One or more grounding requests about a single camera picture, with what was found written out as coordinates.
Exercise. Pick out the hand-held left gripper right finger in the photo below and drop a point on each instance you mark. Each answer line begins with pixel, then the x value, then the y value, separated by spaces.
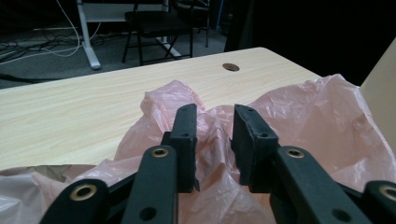
pixel 255 155

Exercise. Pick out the black folding chair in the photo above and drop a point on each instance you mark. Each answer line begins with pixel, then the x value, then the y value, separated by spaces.
pixel 162 25

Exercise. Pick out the pink plastic trash bag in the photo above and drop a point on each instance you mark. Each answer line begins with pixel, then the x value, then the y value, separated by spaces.
pixel 311 124

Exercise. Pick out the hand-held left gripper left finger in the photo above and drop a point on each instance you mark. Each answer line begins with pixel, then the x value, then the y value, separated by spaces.
pixel 183 155

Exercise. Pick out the white desk frame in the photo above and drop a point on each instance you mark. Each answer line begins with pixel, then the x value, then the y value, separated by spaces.
pixel 88 46

